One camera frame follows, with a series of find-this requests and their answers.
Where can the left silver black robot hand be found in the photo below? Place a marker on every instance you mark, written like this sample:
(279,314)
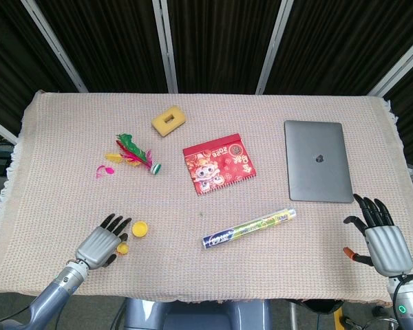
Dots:
(96,247)

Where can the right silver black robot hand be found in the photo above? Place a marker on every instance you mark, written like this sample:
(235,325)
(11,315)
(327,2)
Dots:
(389,249)

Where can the yellow round object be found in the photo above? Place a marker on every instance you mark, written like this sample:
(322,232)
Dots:
(123,249)

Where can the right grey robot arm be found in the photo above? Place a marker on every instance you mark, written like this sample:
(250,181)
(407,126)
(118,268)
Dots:
(411,304)

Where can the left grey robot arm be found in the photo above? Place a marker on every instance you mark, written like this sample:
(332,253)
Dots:
(55,292)

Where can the yellow round disc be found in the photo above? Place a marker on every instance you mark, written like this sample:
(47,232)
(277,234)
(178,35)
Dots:
(140,229)

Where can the loose pink feather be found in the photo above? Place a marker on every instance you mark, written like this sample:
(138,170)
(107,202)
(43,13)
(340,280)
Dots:
(108,170)

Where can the colourful feather shuttlecock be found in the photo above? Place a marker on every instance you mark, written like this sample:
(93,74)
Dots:
(142,159)

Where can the grey closed laptop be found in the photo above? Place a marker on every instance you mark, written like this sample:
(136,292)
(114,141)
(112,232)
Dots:
(316,172)

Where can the grey robot torso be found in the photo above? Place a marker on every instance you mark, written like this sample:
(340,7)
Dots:
(199,316)

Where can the beige woven tablecloth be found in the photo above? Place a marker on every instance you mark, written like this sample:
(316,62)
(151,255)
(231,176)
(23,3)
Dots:
(227,271)

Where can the yellow sponge with hole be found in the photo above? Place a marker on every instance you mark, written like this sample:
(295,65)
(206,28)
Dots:
(158,123)

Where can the yellow-blue foil tube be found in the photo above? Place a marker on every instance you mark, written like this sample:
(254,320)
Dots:
(248,228)

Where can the red packet with cartoon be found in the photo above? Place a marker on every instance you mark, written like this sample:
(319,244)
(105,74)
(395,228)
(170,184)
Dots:
(220,165)

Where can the dark pleated curtain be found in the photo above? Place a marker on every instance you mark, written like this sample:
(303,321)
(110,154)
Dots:
(106,41)

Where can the white metal frame post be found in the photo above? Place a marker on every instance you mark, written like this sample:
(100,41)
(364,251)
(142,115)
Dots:
(55,44)
(399,68)
(0,128)
(273,48)
(165,44)

